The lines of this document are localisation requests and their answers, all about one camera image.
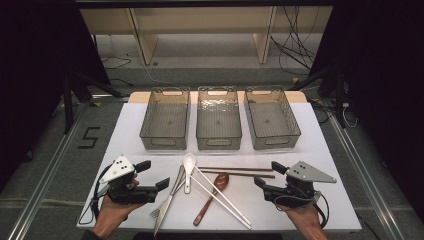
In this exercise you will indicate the clear grey plastic bin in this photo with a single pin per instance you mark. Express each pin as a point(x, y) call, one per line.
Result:
point(165, 120)
point(270, 120)
point(218, 121)

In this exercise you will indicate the white table sheet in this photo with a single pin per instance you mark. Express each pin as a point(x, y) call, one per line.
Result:
point(273, 213)

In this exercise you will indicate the metal fork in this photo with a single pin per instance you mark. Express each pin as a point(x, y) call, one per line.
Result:
point(154, 213)

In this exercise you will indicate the black tripod stand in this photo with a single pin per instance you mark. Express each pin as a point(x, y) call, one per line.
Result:
point(340, 100)
point(68, 106)

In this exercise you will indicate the dark curtain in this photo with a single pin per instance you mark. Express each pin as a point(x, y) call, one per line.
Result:
point(383, 83)
point(33, 83)

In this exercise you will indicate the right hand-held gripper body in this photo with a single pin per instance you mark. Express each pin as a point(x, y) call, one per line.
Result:
point(296, 195)

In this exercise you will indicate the brown wooden chopstick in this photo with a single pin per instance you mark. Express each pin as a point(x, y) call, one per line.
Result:
point(246, 174)
point(240, 169)

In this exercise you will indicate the aluminium floor rail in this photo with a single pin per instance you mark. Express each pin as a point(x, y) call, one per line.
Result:
point(366, 180)
point(43, 186)

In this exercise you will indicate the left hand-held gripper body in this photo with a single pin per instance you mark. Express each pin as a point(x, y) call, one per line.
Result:
point(125, 193)

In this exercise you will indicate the light wooden desk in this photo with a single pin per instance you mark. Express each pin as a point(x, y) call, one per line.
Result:
point(146, 43)

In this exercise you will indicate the person's right hand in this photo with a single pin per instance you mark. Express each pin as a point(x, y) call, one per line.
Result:
point(305, 216)

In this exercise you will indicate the white ceramic spoon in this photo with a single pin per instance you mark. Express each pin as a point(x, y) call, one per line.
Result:
point(189, 163)

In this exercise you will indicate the brown wooden spoon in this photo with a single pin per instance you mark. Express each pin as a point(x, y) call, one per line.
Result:
point(221, 181)

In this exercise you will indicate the person's left hand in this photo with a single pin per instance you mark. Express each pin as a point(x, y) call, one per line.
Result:
point(111, 216)

